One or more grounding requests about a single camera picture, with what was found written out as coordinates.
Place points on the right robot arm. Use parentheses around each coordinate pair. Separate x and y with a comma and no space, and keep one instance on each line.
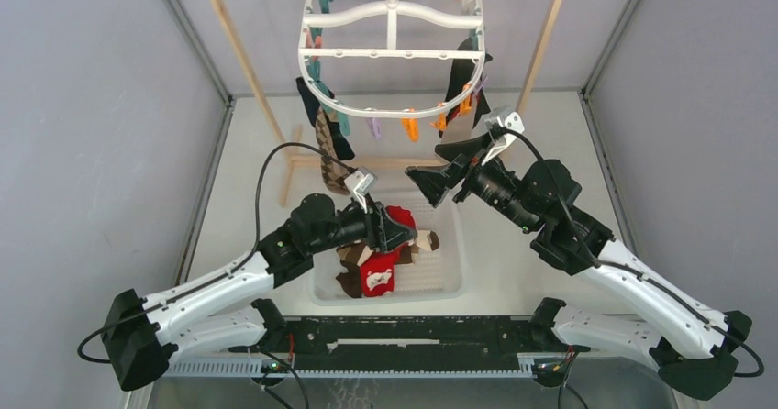
(689,345)

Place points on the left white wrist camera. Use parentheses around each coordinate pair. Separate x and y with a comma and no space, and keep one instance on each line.
(359,183)

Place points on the brown white wavy sock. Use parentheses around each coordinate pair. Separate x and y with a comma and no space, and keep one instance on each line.
(355,253)

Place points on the argyle brown sock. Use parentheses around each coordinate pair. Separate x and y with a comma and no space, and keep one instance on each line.
(332,173)

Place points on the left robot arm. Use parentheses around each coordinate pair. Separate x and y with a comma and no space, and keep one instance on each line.
(225,308)

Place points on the brown cream striped sock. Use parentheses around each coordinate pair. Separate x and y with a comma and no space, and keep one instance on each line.
(427,241)

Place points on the white cable duct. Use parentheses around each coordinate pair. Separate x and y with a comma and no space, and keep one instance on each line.
(212,367)

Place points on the wooden drying rack frame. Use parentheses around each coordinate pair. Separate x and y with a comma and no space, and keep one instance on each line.
(258,93)

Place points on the red sock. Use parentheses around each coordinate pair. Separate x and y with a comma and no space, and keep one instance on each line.
(378,275)
(402,216)

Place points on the white oval clip hanger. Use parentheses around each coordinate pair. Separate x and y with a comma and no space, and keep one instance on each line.
(320,15)

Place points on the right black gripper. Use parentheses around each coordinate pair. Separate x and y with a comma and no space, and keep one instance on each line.
(435,181)

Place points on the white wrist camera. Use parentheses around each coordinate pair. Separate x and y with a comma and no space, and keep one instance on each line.
(503,124)
(359,183)

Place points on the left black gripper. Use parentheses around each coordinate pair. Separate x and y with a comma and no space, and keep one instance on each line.
(381,233)

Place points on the black sock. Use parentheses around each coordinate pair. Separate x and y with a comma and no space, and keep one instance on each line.
(461,72)

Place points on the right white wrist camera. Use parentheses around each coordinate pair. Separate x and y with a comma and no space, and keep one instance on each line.
(503,124)

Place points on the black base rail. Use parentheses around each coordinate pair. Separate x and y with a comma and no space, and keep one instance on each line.
(438,342)

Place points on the white plastic laundry basket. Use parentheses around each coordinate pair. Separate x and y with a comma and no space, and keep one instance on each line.
(435,275)

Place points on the santa pattern dark sock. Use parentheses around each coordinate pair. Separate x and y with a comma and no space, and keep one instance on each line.
(325,123)

